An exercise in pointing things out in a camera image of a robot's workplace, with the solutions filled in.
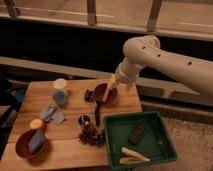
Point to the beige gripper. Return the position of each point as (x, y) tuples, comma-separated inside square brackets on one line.
[(117, 78)]

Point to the white plastic cup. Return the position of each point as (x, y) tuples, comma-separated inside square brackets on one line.
[(60, 84)]

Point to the blue plastic cup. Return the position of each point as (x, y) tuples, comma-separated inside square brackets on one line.
[(59, 98)]

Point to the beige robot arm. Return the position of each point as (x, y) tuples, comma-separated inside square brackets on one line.
[(141, 52)]

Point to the orange carrot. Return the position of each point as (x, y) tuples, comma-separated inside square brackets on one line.
[(105, 95)]

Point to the dark red bowl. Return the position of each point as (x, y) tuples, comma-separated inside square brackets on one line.
[(99, 93)]

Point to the small black toy upper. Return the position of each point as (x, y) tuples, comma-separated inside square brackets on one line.
[(89, 96)]

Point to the small black toy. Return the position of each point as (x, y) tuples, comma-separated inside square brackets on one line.
[(84, 120), (89, 96)]

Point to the small black toy lower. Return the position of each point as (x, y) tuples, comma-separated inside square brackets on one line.
[(84, 120)]

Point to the brown sponge block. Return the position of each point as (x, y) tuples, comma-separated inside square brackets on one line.
[(136, 134)]

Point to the brown grape cluster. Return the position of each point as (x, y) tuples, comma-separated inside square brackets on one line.
[(92, 136)]

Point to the green plastic tray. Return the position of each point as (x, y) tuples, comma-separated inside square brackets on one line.
[(154, 144)]

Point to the yellow banana piece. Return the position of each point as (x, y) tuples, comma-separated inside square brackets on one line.
[(129, 160)]

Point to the light blue cloth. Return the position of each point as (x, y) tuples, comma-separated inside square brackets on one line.
[(52, 113)]

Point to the orange fruit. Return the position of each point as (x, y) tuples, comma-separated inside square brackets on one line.
[(37, 124)]

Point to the blue sponge in bowl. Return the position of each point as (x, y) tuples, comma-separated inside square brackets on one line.
[(36, 142)]

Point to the red bowl left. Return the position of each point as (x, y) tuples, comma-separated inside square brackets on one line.
[(21, 146)]

